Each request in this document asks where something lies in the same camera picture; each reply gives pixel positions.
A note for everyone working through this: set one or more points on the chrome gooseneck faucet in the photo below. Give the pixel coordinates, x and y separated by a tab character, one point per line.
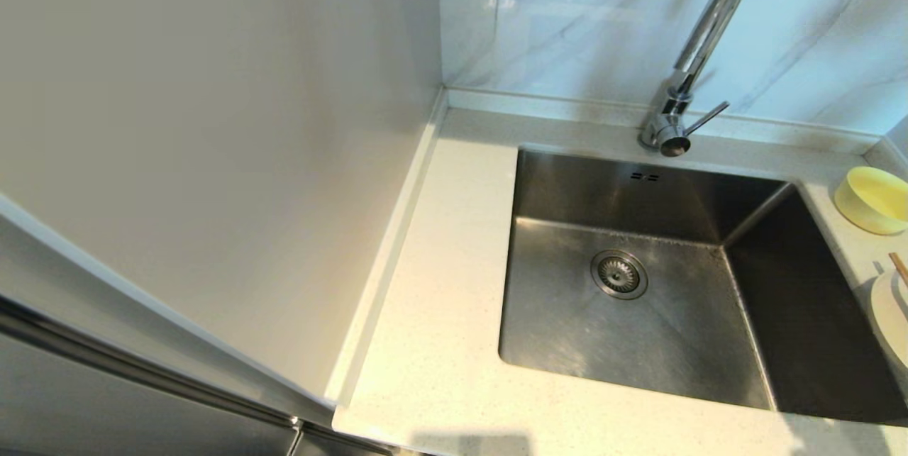
670	133

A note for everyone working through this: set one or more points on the yellow bowl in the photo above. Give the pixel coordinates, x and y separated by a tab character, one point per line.
876	201

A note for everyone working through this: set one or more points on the brown wooden chopstick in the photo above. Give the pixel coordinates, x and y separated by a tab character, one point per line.
899	266

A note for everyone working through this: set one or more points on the stainless steel sink basin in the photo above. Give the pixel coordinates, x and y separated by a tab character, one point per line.
638	342

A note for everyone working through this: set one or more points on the round metal drain strainer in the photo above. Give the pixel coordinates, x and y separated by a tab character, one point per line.
619	274

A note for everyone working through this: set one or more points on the stainless steel appliance front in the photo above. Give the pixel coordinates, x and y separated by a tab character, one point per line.
106	413

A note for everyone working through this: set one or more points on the white plate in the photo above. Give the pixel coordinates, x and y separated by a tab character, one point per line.
895	321

